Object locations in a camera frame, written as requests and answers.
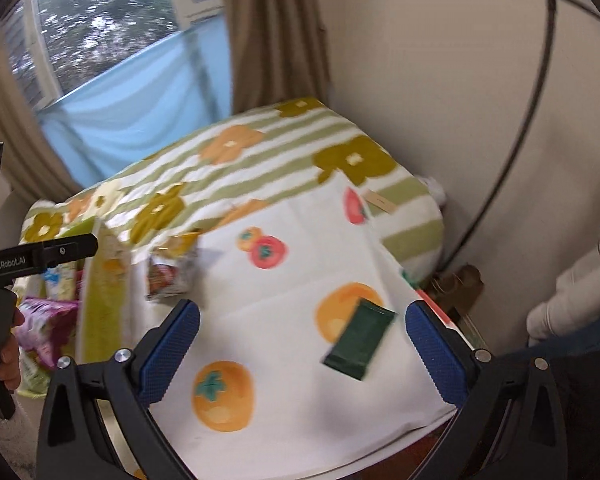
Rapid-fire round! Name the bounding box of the purple snack bag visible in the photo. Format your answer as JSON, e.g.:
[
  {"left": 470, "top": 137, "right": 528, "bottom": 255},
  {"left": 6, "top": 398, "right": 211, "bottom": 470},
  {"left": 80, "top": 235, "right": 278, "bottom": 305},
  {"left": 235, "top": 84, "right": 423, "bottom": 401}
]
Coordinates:
[{"left": 15, "top": 297, "right": 80, "bottom": 370}]

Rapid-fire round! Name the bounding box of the green cardboard snack box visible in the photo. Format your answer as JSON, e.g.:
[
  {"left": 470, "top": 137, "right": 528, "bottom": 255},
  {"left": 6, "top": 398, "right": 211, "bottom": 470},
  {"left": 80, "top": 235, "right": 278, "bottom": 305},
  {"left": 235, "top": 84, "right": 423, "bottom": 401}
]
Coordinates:
[{"left": 21, "top": 217, "right": 131, "bottom": 363}]

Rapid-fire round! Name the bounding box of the white sleeve forearm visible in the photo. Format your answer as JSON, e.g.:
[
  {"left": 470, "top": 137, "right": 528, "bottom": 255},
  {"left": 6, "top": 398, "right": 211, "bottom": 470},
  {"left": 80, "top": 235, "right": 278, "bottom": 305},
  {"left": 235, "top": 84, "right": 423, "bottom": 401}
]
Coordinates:
[{"left": 524, "top": 49, "right": 600, "bottom": 344}]

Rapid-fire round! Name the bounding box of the person's left hand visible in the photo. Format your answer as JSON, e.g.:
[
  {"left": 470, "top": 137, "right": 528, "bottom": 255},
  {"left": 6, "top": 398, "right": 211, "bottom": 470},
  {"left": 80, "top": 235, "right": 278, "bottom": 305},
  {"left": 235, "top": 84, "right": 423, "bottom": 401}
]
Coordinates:
[{"left": 0, "top": 308, "right": 24, "bottom": 392}]

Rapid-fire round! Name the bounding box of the left brown curtain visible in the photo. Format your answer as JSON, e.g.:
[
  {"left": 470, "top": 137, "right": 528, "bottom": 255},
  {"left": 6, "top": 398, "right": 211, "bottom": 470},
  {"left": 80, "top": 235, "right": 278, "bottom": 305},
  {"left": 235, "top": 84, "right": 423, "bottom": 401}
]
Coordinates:
[{"left": 0, "top": 29, "right": 82, "bottom": 204}]

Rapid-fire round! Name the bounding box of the brown curtain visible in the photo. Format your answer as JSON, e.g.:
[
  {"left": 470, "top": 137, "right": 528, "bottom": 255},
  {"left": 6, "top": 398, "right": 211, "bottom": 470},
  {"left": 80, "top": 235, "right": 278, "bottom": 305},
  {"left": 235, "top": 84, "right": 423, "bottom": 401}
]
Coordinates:
[
  {"left": 0, "top": 29, "right": 82, "bottom": 204},
  {"left": 223, "top": 0, "right": 330, "bottom": 114}
]

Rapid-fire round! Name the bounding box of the potato chips bag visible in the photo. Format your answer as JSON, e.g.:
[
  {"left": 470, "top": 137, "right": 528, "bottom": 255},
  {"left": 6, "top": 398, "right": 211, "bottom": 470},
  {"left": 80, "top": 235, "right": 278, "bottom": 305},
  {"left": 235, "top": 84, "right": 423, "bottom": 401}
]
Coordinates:
[{"left": 146, "top": 230, "right": 201, "bottom": 301}]

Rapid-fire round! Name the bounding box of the dark green snack packet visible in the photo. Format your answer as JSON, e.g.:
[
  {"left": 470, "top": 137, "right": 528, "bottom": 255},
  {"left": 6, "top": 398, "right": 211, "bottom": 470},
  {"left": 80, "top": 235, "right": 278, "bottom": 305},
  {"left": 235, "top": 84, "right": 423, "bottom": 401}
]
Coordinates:
[{"left": 322, "top": 299, "right": 396, "bottom": 380}]

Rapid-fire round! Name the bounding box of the white fruit print cloth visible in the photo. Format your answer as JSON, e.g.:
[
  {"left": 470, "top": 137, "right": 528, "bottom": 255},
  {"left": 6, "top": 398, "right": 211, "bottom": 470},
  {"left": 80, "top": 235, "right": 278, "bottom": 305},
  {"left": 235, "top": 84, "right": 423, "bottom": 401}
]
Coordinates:
[{"left": 151, "top": 174, "right": 454, "bottom": 479}]

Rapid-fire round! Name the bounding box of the blue window cloth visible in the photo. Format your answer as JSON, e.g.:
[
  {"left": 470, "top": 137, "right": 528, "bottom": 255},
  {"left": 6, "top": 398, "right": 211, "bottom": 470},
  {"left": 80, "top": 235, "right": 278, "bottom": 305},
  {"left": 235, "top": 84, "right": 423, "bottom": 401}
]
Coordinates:
[{"left": 36, "top": 15, "right": 232, "bottom": 188}]

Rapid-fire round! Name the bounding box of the floral striped bed blanket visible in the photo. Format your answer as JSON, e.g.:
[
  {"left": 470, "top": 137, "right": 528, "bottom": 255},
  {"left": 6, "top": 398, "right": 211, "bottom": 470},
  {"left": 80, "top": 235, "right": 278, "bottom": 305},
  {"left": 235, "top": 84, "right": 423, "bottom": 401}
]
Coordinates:
[{"left": 20, "top": 98, "right": 444, "bottom": 282}]

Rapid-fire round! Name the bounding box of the right brown curtain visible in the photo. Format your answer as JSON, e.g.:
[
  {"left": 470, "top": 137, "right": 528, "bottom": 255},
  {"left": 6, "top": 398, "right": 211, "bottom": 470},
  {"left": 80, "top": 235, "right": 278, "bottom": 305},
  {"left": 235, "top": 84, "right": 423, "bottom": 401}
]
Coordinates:
[{"left": 223, "top": 0, "right": 330, "bottom": 114}]

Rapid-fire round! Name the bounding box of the black cable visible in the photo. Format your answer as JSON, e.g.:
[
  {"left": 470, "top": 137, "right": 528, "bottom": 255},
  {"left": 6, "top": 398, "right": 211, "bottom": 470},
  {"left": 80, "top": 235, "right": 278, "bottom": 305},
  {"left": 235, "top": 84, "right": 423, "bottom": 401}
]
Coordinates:
[{"left": 436, "top": 0, "right": 600, "bottom": 273}]

